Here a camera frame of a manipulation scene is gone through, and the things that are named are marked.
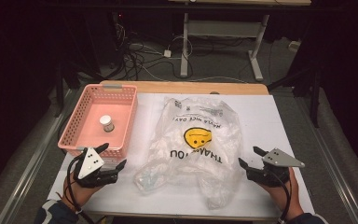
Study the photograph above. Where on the white metal desk frame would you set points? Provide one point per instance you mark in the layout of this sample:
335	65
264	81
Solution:
220	29

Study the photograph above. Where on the clear plastic bag yellow face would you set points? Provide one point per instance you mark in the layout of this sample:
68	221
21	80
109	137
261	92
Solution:
192	155

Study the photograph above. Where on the pink plastic basket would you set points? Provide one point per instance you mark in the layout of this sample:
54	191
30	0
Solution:
96	124

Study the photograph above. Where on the black stand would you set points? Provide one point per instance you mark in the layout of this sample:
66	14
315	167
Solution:
59	90
314	99

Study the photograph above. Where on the small white-capped bottle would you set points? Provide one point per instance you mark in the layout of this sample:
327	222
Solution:
106	123

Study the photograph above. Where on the white power adapter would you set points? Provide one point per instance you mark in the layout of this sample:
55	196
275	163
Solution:
167	53

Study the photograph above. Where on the white table sheet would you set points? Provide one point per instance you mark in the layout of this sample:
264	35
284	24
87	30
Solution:
261	124

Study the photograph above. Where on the person's right hand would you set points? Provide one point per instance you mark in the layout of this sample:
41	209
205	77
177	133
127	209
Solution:
282	196

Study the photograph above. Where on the metal floor rail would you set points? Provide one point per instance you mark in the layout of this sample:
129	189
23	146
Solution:
332	161
31	161

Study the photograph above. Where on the person's left hand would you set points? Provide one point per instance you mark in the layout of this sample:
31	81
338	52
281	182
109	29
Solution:
80	193

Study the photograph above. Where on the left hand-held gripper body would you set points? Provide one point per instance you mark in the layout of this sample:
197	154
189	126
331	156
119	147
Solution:
90	161

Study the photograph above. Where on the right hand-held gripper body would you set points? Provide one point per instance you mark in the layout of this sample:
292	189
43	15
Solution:
276	158

